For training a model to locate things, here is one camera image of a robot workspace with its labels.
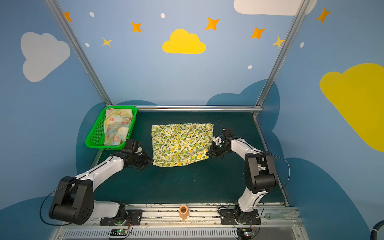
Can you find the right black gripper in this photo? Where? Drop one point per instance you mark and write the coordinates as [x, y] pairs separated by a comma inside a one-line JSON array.
[[214, 148]]

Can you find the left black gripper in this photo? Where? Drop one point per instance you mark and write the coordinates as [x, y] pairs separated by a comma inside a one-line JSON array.
[[141, 160]]

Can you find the lemon print skirt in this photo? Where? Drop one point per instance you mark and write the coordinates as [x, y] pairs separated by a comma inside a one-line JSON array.
[[177, 145]]

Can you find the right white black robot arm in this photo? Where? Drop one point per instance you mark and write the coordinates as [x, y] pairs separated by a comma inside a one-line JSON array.
[[261, 175]]

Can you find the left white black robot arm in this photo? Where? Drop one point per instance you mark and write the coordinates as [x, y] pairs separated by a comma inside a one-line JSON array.
[[74, 201]]

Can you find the green plastic basket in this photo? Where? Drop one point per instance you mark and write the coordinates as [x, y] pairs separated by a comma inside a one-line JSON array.
[[96, 137]]

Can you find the pink floral skirt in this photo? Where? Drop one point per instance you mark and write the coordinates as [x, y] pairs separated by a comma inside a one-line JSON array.
[[116, 126]]

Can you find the orange ribbed cup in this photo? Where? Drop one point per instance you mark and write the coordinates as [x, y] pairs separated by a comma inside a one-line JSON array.
[[184, 212]]

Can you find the left controller board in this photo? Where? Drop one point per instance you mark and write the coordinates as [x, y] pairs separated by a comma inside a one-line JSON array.
[[118, 234]]

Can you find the controller board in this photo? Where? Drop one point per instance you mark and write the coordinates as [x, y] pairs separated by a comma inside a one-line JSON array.
[[118, 234], [244, 233]]

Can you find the right controller board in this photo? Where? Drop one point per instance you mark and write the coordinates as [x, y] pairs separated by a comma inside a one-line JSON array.
[[244, 233]]

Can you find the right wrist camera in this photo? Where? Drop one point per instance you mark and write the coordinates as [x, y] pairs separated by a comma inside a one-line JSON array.
[[217, 140]]

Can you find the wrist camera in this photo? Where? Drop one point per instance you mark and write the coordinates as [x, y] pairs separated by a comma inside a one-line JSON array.
[[217, 140], [132, 147]]

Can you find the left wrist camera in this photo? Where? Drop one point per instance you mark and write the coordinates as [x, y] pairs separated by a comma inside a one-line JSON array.
[[132, 147]]

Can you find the rear aluminium frame rail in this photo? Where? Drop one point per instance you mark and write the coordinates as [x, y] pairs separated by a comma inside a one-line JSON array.
[[200, 108]]

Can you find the front aluminium rail bed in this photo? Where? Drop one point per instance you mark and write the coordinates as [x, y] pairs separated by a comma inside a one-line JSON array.
[[162, 222]]

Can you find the right side frame rail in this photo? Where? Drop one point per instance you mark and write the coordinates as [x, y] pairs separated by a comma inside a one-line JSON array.
[[265, 145]]

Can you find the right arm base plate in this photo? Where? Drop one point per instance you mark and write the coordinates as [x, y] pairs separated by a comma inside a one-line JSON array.
[[236, 217]]

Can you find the left aluminium frame post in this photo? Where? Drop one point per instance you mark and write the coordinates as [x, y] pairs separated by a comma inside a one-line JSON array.
[[64, 24]]

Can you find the aluminium frame post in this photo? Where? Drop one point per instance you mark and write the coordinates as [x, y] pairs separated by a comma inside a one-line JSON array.
[[64, 24], [290, 37]]

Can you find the right aluminium frame post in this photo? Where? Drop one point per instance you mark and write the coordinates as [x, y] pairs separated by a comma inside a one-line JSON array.
[[290, 37]]

